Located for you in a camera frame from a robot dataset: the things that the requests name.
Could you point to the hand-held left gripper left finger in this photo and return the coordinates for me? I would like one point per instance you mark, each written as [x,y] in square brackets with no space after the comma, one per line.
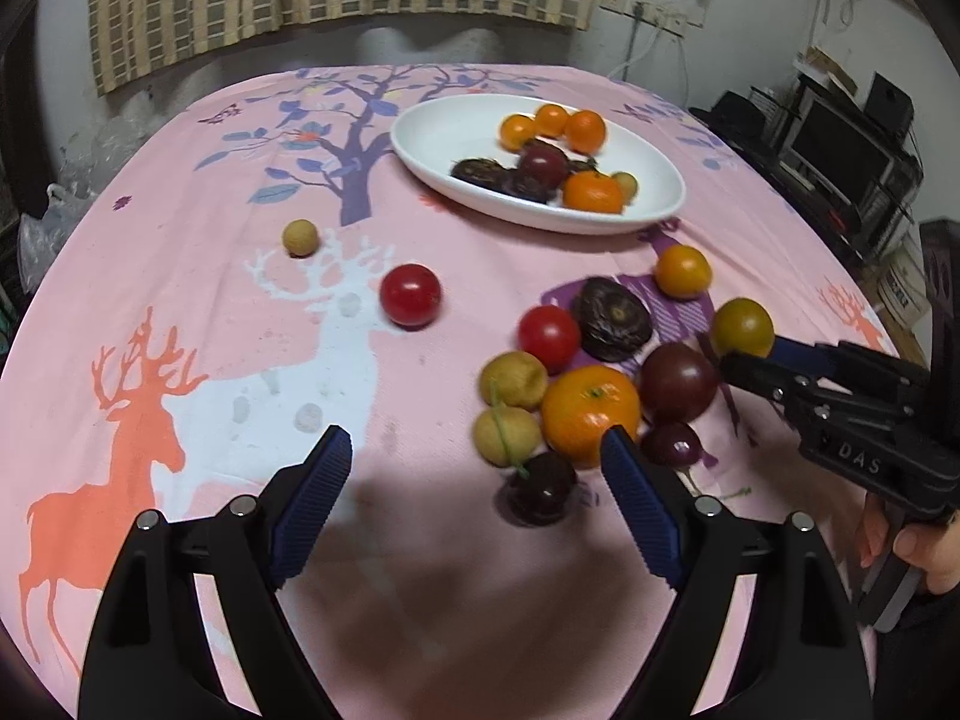
[315,495]

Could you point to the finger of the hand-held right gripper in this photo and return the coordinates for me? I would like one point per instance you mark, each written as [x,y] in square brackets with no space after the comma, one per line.
[757,376]
[795,352]

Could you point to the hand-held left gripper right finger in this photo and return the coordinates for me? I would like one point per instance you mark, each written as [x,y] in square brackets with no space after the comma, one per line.
[637,495]

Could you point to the yellow-green cherry tomato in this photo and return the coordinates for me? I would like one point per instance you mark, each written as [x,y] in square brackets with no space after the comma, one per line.
[742,327]

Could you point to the dark red cherry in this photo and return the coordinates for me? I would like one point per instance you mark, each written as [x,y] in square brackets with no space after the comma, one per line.
[671,444]
[538,487]

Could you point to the large orange mandarin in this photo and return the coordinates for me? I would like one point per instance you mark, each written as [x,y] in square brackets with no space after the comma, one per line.
[592,191]

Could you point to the reddish purple plum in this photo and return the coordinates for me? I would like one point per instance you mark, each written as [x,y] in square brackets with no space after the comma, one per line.
[544,163]

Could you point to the small orange mandarin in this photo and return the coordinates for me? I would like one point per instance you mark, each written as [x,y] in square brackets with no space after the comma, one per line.
[551,120]

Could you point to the yellow orange kumquat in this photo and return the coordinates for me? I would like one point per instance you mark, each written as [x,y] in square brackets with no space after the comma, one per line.
[517,130]

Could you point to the white oval plate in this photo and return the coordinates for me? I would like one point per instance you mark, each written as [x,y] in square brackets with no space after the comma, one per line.
[450,127]

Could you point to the person's right hand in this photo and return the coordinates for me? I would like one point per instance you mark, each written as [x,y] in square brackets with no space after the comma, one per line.
[934,555]

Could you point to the dark purple tomato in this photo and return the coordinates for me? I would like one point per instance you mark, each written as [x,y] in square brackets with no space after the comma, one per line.
[679,382]

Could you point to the brown cardboard box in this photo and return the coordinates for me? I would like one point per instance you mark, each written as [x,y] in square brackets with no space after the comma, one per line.
[900,281]

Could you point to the orange cherry tomato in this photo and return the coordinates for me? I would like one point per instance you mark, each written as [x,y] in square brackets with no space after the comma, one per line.
[682,271]

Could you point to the red cherry tomato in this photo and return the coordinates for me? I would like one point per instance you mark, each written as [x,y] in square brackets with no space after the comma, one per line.
[409,295]
[549,337]

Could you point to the computer monitor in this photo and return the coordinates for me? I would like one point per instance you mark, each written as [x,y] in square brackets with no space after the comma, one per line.
[836,139]

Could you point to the black hat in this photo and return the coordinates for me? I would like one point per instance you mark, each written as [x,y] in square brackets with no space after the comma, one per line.
[739,109]

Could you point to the small tan longan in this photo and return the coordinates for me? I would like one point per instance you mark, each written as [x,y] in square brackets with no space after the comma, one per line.
[301,237]

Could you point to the black speaker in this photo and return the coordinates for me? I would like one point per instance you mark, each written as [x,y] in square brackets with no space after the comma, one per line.
[889,106]

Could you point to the pink deer print tablecloth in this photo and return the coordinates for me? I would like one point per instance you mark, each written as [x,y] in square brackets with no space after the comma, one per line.
[187,240]

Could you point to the white socket strip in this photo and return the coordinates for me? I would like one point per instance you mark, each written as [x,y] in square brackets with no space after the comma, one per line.
[664,16]

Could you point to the clear plastic bag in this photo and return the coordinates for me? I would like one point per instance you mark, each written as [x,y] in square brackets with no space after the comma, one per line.
[45,232]

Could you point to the cardboard box on wall shelf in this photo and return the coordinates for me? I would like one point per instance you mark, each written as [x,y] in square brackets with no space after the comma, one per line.
[829,69]

